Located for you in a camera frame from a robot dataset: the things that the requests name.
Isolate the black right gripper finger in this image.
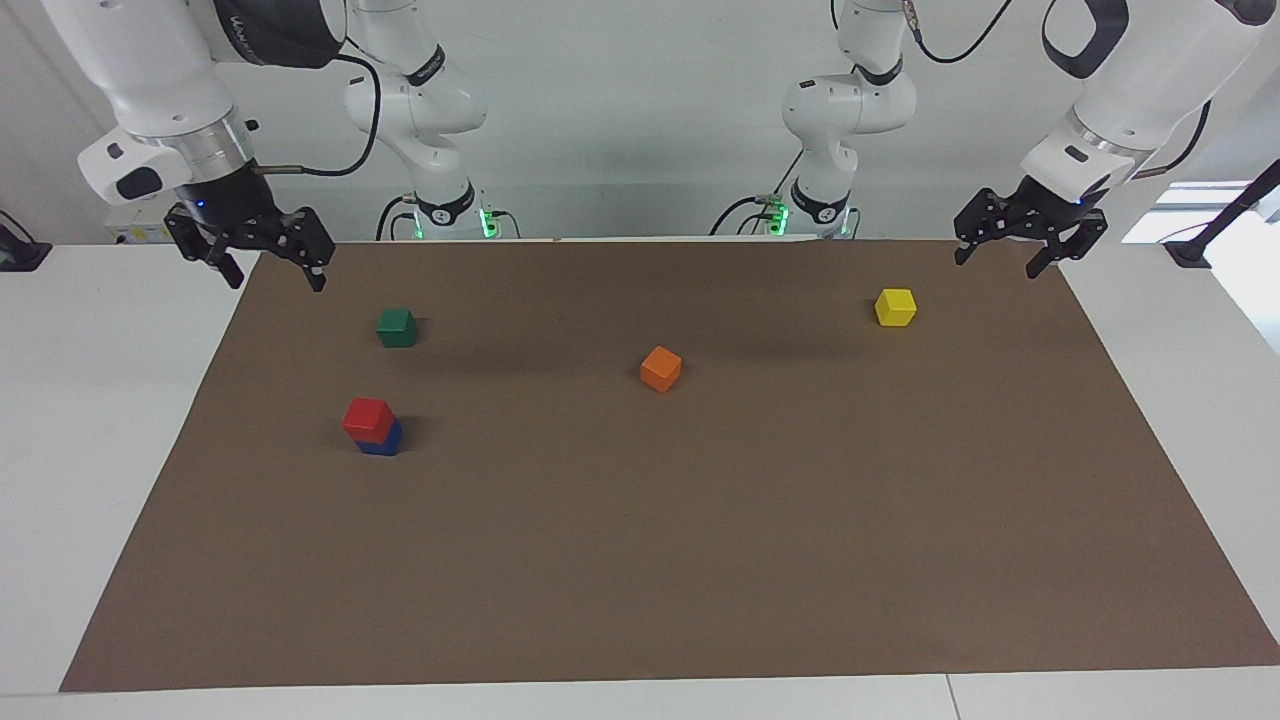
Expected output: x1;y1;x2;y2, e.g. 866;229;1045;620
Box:
163;205;246;289
265;208;336;291

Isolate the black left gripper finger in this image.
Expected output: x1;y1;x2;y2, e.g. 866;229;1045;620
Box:
953;188;1011;266
1025;210;1109;280

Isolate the red wooden block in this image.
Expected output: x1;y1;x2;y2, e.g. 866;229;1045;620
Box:
342;397;396;445

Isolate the orange wooden block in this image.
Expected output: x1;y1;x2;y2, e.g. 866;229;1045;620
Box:
641;347;683;394

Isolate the brown table mat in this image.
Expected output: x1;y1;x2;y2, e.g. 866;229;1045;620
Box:
60;238;1280;693

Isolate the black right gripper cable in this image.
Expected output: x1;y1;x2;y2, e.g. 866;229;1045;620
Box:
250;55;383;179

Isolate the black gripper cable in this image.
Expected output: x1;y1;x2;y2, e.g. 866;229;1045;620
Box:
900;0;1213;181
250;55;383;179

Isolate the white wall box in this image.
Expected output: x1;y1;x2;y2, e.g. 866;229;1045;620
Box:
103;198;183;244

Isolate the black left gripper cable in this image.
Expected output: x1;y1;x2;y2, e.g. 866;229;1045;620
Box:
900;0;1213;181

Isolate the black camera stand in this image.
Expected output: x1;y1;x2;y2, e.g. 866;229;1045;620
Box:
1163;158;1280;269

